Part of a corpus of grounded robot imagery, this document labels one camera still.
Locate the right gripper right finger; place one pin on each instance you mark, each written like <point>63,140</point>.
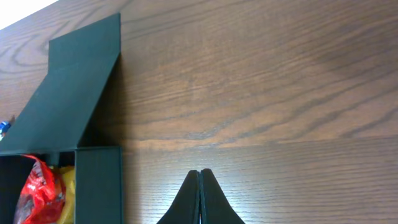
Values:
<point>215,208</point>

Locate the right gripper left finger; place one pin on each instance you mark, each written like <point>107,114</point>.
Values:
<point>185,208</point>

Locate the yellow Hacks candy bag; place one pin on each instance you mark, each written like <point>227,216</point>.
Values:
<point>68,176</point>

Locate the red Hacks candy bag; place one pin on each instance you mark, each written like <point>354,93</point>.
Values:
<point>42,197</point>

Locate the black box with hinged lid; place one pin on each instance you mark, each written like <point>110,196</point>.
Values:
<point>55,123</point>

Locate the blue Eclipse mint pack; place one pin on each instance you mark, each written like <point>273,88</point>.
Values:
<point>5,126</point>

